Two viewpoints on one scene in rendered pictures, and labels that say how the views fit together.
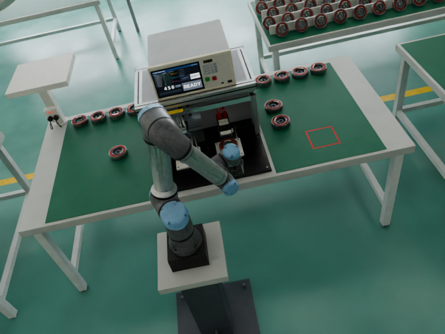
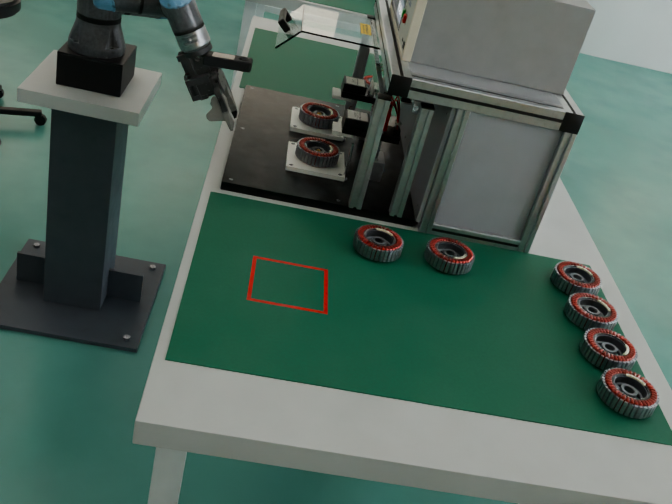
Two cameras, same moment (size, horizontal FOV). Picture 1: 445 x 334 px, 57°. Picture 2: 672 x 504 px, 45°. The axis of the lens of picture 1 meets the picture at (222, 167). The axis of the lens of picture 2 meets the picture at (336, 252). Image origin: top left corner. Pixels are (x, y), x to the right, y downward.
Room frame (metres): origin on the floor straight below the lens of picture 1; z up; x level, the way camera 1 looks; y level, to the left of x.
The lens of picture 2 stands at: (1.57, -1.96, 1.67)
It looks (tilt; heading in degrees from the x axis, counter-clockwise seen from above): 31 degrees down; 81
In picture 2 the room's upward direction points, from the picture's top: 15 degrees clockwise
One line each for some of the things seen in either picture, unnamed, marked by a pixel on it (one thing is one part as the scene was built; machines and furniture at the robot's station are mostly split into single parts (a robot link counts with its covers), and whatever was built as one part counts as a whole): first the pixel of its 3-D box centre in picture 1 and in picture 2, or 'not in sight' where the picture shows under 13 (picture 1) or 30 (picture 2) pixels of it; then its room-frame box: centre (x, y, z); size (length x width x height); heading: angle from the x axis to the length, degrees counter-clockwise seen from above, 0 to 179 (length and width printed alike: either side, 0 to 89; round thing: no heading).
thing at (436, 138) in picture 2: (199, 108); (421, 111); (2.02, 0.05, 0.92); 0.66 x 0.01 x 0.30; 89
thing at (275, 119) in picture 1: (280, 122); (378, 242); (1.91, -0.41, 0.77); 0.11 x 0.11 x 0.04
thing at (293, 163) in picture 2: (229, 149); (315, 160); (1.76, -0.06, 0.78); 0.15 x 0.15 x 0.01; 89
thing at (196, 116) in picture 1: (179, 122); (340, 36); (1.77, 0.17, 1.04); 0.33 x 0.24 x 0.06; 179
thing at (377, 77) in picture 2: (198, 109); (375, 61); (1.86, 0.06, 1.03); 0.62 x 0.01 x 0.03; 89
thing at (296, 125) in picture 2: (188, 158); (317, 123); (1.77, 0.18, 0.78); 0.15 x 0.15 x 0.01; 89
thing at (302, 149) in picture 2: (228, 146); (317, 152); (1.76, -0.06, 0.80); 0.11 x 0.11 x 0.04
